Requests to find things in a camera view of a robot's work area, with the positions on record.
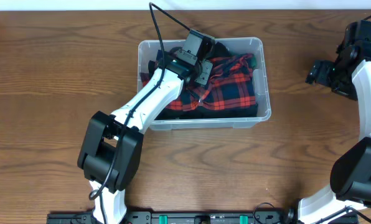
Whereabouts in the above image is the black garment pile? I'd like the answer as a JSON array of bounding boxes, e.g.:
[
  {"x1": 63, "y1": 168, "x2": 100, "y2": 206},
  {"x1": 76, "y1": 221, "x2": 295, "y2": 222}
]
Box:
[{"x1": 157, "y1": 42, "x2": 257, "y2": 120}]

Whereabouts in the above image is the red navy plaid shirt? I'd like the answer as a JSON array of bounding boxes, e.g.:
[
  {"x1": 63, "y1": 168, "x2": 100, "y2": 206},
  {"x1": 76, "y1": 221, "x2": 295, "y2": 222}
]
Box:
[{"x1": 140, "y1": 53, "x2": 257, "y2": 112}]

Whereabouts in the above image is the dark green cloth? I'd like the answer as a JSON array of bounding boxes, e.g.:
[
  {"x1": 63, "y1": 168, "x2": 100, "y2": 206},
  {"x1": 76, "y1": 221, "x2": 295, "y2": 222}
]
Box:
[{"x1": 249, "y1": 55, "x2": 257, "y2": 70}]

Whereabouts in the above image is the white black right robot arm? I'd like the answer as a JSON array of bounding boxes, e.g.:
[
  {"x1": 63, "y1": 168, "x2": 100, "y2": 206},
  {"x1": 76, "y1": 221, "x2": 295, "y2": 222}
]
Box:
[{"x1": 282, "y1": 16, "x2": 371, "y2": 223}]

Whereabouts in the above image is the clear plastic storage bin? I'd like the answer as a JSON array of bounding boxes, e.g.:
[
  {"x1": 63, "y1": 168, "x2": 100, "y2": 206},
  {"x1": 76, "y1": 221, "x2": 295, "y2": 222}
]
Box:
[{"x1": 137, "y1": 37, "x2": 271, "y2": 131}]

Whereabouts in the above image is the black mounting rail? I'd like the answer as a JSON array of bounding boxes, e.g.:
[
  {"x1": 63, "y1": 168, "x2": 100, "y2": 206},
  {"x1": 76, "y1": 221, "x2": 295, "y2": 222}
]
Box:
[{"x1": 47, "y1": 210, "x2": 359, "y2": 224}]

